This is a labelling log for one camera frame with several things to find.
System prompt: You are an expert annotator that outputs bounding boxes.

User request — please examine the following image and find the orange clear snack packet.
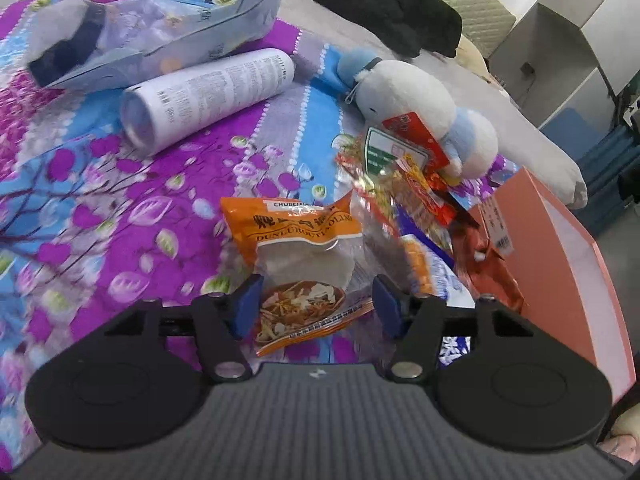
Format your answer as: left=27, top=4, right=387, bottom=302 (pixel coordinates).
left=221, top=193, right=374, bottom=358

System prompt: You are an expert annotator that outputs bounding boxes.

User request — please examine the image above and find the green white snack packet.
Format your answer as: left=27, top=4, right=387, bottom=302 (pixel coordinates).
left=363, top=127, right=427, bottom=176

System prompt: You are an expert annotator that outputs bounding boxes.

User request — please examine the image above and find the red snack packet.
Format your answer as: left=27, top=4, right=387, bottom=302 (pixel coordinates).
left=383, top=112, right=449, bottom=171

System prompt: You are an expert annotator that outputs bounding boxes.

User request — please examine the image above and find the pink cardboard box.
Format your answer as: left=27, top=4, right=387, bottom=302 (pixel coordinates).
left=470, top=169, right=636, bottom=401

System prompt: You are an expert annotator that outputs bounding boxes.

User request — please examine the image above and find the blue snack packet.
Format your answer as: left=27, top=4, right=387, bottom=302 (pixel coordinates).
left=394, top=209, right=476, bottom=366

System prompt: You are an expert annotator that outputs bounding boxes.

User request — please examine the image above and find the red orange foil packet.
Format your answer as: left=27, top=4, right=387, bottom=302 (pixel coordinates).
left=449, top=218, right=526, bottom=313

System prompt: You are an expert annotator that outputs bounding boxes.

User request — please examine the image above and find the colourful floral bedsheet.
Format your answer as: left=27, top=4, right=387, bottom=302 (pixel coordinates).
left=1, top=0, right=363, bottom=471

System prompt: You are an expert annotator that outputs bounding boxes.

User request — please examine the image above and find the blue curtain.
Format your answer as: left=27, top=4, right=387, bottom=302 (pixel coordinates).
left=574, top=124, right=639, bottom=237

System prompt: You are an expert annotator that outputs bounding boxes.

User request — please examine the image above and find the grey duvet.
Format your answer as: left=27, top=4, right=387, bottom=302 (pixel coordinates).
left=49, top=0, right=589, bottom=212

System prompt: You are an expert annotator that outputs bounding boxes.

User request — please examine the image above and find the white spray can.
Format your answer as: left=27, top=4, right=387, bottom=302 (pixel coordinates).
left=120, top=48, right=295, bottom=157

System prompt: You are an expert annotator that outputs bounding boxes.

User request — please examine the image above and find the white blue plush toy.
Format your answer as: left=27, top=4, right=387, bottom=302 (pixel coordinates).
left=336, top=49, right=498, bottom=179

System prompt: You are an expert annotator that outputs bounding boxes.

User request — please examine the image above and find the beige pillow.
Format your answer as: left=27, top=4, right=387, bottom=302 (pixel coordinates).
left=454, top=35, right=490, bottom=79

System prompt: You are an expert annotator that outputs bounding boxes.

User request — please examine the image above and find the light blue plastic pouch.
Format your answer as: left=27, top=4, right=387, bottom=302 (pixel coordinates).
left=26, top=0, right=282, bottom=92

